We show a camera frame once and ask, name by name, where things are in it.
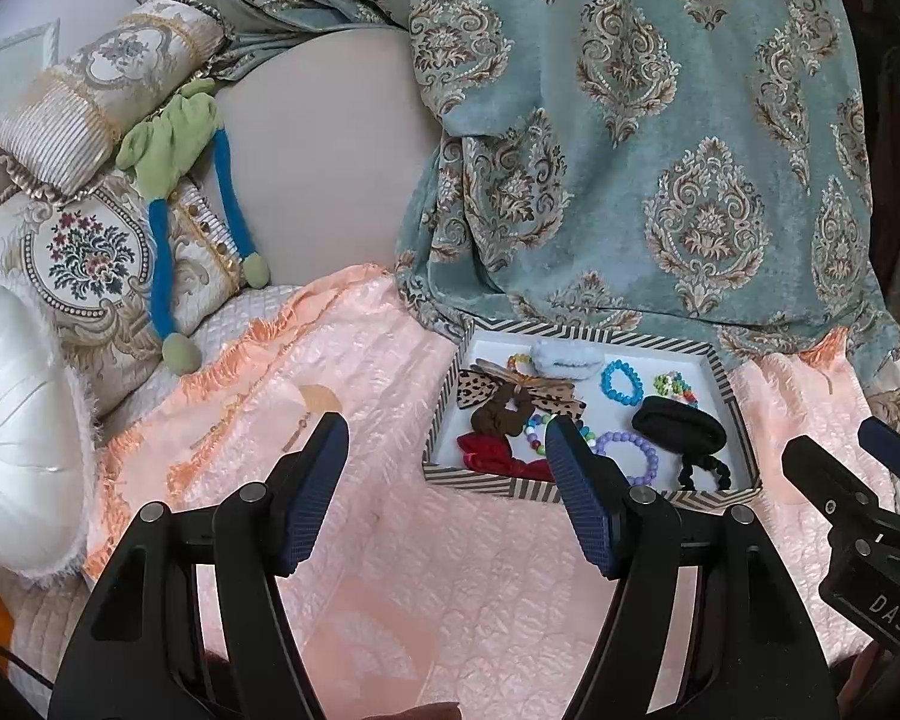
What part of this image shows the purple bead bracelet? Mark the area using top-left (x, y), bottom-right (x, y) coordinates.
top-left (593, 429), bottom-right (662, 490)

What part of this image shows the black spiral hair tie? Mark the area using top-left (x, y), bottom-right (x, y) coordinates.
top-left (674, 452), bottom-right (733, 493)

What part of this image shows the multicolour round bead bracelet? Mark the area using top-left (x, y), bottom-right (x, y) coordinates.
top-left (521, 411), bottom-right (598, 458)

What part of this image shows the green flower bead bracelet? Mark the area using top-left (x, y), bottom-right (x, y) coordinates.
top-left (650, 369), bottom-right (701, 408)

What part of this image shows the blue bead bracelet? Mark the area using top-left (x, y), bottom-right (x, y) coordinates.
top-left (598, 358), bottom-right (647, 408)

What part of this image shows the red velvet bow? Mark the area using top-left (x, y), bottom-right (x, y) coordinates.
top-left (457, 433), bottom-right (554, 483)

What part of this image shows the leopard print brown scrunchie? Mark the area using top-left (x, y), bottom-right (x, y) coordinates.
top-left (457, 359), bottom-right (587, 437)

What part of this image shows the light blue fluffy scrunchie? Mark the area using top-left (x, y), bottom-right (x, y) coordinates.
top-left (530, 338), bottom-right (605, 382)

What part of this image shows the striped white jewelry tray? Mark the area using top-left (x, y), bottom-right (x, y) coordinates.
top-left (421, 317), bottom-right (763, 515)

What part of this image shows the peach satin bedspread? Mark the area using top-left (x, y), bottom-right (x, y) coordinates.
top-left (80, 262), bottom-right (900, 720)

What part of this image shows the white round satin cushion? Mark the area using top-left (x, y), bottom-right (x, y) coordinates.
top-left (0, 283), bottom-right (95, 578)

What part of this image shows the floral embroidered square cushion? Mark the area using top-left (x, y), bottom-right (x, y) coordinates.
top-left (0, 169), bottom-right (242, 415)

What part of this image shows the teal damask blanket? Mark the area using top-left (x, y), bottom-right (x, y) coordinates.
top-left (196, 0), bottom-right (900, 379)

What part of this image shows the beige plain pillow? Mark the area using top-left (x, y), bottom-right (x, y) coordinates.
top-left (215, 28), bottom-right (440, 286)

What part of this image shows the green blue plush toy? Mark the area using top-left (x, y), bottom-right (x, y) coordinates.
top-left (115, 78), bottom-right (271, 376)

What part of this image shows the embroidered cylindrical bolster pillow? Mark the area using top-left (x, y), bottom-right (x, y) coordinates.
top-left (0, 0), bottom-right (226, 203)

